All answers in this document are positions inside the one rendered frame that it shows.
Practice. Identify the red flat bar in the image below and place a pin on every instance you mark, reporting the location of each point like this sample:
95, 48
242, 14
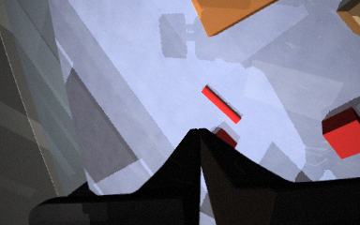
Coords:
221, 105

